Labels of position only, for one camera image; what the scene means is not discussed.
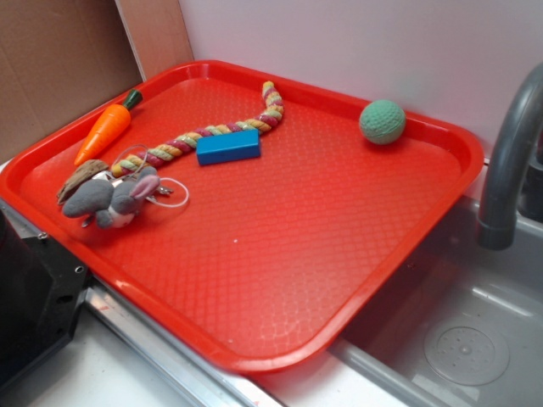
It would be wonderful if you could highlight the red plastic tray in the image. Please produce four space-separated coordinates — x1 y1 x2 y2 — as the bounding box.
1 77 484 373

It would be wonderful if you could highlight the blue rectangular block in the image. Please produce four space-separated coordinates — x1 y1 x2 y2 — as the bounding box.
196 130 261 165

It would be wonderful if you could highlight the green textured ball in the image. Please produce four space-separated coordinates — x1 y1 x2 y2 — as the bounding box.
359 99 406 145

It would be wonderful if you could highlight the orange toy carrot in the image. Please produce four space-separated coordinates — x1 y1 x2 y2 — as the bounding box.
74 89 143 166

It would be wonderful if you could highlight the grey curved faucet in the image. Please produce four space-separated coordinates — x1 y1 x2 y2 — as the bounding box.
476 64 542 250

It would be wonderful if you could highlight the grey toy sink basin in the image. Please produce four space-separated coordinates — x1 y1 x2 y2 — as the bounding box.
258 199 542 406

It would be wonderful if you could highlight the brown cardboard panel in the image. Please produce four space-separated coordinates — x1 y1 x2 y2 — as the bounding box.
1 1 193 162

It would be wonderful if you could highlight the multicolored braided rope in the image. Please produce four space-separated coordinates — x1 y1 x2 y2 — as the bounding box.
110 81 285 178

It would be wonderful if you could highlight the grey plush bunny keychain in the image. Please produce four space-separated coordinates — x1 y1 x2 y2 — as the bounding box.
60 144 190 229

